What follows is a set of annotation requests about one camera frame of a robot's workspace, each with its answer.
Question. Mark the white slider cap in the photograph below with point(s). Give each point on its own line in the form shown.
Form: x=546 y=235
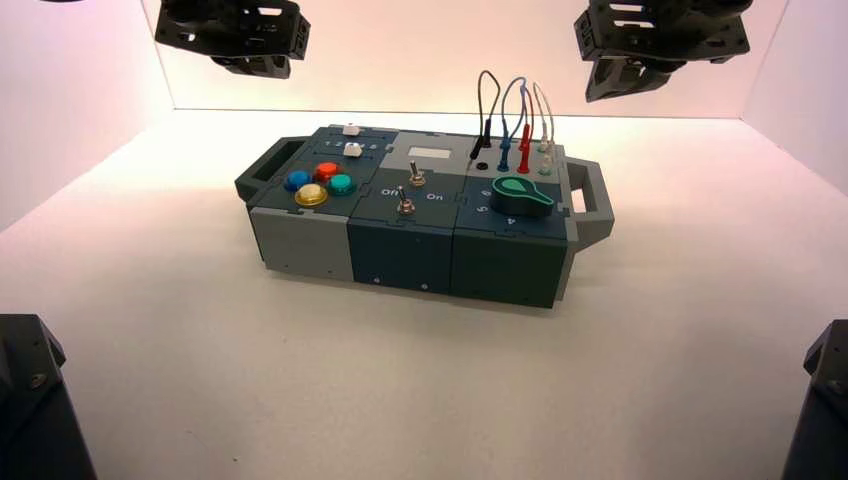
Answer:
x=353 y=150
x=350 y=130

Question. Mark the red round push button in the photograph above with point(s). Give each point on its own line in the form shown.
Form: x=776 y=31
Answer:
x=326 y=171

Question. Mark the dark knob with green outline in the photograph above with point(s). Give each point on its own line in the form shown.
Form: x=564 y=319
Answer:
x=519 y=192

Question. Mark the white display window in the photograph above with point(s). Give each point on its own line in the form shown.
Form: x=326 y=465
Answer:
x=429 y=153

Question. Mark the teal round push button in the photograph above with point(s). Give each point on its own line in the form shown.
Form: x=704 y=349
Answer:
x=342 y=184

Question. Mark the black banana socket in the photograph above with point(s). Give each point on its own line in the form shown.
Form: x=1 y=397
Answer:
x=483 y=165

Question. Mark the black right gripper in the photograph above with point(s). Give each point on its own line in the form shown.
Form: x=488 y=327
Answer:
x=662 y=30

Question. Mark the green banana socket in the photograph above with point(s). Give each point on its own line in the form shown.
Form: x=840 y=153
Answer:
x=544 y=171

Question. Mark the blue round push button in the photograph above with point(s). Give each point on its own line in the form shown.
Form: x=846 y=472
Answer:
x=297 y=181

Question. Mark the yellow round push button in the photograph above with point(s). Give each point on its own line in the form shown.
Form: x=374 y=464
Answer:
x=310 y=195

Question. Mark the grey and blue control box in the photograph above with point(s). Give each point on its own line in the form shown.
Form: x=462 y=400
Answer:
x=411 y=252

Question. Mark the metal toggle switch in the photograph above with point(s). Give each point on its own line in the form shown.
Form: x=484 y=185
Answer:
x=416 y=175
x=405 y=204

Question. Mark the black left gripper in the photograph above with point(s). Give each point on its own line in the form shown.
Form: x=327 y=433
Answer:
x=232 y=26

